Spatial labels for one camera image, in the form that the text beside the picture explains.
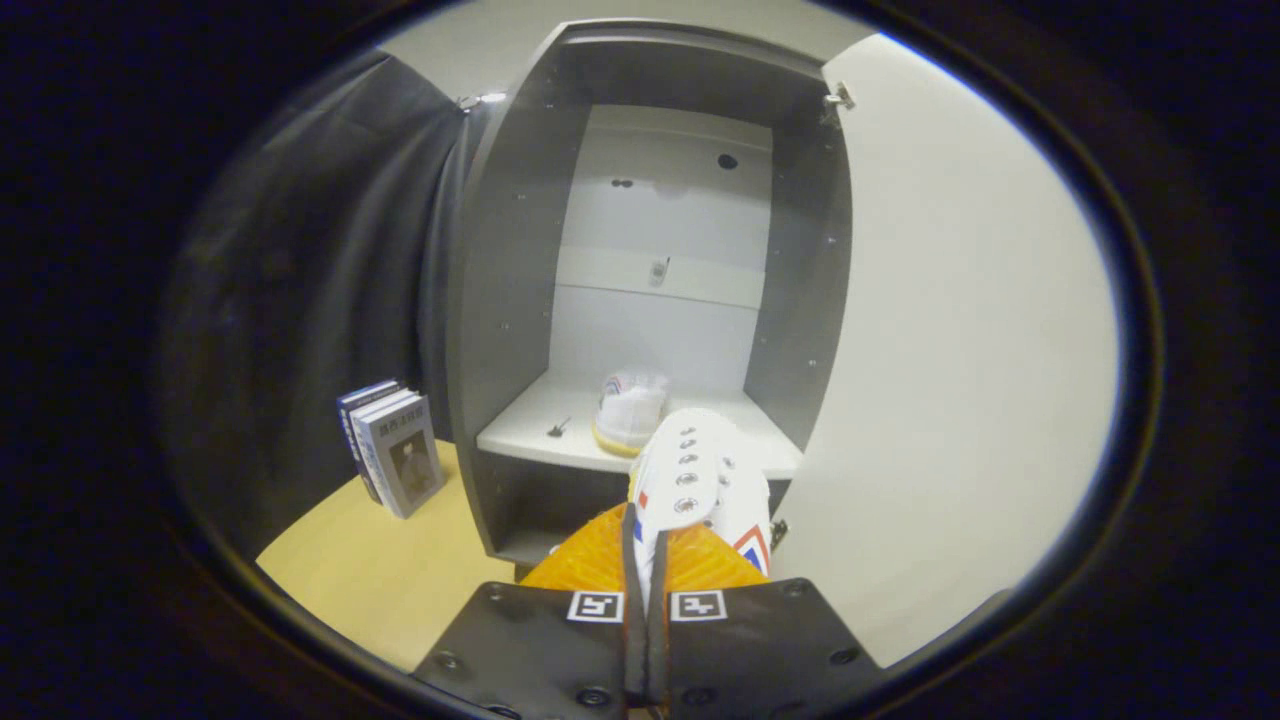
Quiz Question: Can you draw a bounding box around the black backdrop cloth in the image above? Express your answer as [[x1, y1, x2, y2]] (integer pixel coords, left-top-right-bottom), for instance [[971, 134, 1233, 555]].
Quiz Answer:
[[160, 50, 491, 561]]

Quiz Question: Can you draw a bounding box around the grey shoe cabinet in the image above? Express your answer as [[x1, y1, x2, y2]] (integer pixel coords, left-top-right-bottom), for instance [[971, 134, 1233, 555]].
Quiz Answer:
[[445, 18, 856, 581]]

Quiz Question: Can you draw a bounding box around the white canvas shoe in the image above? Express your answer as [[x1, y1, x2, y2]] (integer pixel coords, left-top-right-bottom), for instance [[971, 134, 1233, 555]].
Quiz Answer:
[[628, 407, 773, 611], [592, 372, 669, 458]]

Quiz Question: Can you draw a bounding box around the white shoe cabinet door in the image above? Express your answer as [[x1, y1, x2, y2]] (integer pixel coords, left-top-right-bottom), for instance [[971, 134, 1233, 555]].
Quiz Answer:
[[770, 33, 1121, 669]]

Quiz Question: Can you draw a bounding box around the white blue spine book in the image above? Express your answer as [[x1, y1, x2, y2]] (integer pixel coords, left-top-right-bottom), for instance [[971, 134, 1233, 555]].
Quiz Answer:
[[350, 388, 416, 506]]

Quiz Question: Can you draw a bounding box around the grey cover book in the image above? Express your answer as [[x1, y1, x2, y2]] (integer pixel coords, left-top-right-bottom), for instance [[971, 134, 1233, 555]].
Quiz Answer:
[[357, 395, 446, 519]]

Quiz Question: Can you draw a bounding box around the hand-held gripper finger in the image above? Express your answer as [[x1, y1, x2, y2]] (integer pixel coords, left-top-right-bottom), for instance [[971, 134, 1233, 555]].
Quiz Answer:
[[412, 502, 649, 720], [648, 525, 886, 720]]

